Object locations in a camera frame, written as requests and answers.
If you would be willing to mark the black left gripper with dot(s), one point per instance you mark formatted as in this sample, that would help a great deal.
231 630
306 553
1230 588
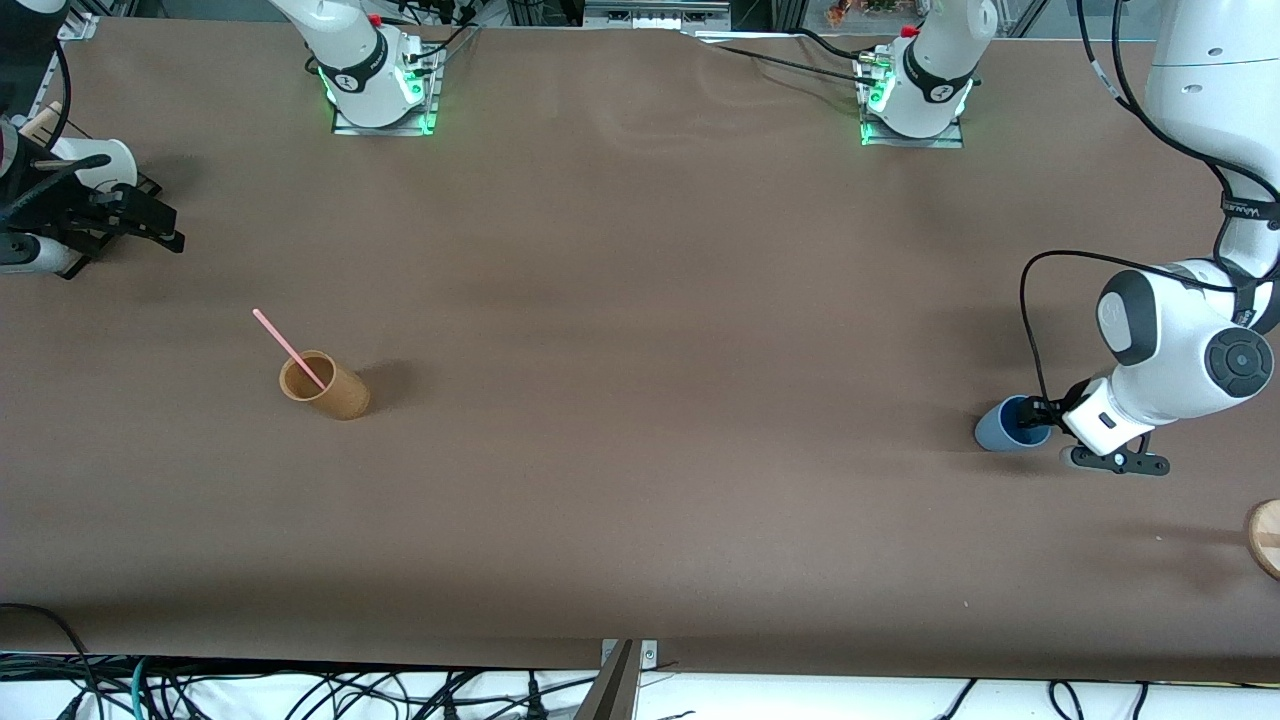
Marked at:
1053 407

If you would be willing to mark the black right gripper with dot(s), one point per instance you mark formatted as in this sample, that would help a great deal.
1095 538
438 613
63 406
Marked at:
72 212

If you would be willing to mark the blue cup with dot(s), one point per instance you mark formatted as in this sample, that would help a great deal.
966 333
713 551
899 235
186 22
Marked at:
1000 432

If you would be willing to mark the pink chopstick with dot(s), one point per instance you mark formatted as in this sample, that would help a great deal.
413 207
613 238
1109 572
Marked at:
285 345

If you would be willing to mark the white cup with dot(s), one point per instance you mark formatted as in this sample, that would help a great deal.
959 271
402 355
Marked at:
100 158

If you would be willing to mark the black cup rack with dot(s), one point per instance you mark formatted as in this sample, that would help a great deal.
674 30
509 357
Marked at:
75 265

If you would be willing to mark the bamboo cup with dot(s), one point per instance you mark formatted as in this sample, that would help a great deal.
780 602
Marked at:
345 395

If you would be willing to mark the wooden stick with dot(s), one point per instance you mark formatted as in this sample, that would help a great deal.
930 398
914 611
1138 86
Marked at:
42 120

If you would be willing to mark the round wooden disc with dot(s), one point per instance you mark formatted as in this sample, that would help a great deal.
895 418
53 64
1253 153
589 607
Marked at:
1266 540

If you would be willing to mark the dark metal pole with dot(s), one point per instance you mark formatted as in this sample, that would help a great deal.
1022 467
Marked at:
610 695

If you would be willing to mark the grey metal device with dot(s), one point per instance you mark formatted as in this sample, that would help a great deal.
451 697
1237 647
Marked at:
655 14

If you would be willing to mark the aluminium frame corner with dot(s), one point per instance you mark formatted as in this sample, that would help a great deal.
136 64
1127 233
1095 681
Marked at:
78 22

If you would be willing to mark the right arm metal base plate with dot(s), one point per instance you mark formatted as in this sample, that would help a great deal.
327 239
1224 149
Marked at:
432 100

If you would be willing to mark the silver table bracket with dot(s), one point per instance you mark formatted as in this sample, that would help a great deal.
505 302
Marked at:
648 655

